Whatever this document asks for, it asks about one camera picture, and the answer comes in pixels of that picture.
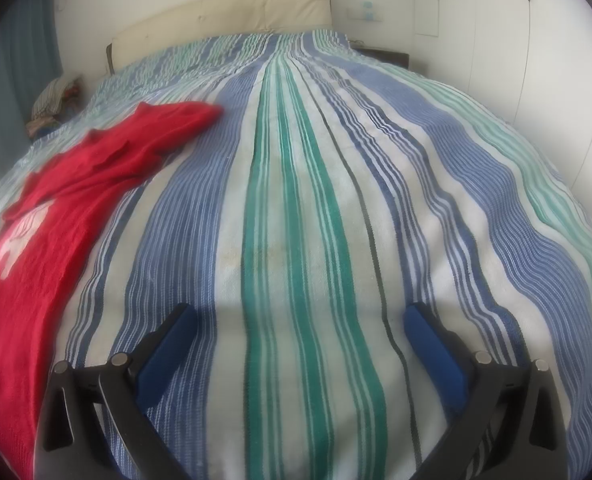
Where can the pile of clothes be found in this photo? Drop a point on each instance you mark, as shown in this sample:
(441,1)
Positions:
(53,102)

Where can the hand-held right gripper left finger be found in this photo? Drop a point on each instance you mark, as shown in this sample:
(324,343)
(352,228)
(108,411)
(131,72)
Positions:
(168,342)

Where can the white wardrobe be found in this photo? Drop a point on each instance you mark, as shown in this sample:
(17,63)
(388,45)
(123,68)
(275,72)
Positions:
(526,60)

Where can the blue curtain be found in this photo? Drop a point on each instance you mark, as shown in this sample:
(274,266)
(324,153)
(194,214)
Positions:
(20,50)

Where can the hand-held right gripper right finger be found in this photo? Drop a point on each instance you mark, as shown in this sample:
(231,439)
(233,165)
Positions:
(433,347)

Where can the cream padded headboard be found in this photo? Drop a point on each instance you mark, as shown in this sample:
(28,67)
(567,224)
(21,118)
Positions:
(225,20)

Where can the red sweater with white rabbit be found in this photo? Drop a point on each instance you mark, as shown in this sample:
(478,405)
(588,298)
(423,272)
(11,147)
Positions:
(75,200)

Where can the dark wooden nightstand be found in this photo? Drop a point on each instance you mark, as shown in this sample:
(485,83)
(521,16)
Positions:
(383,55)

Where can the blue green striped bedspread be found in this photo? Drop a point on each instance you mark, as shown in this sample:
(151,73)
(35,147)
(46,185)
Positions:
(326,210)

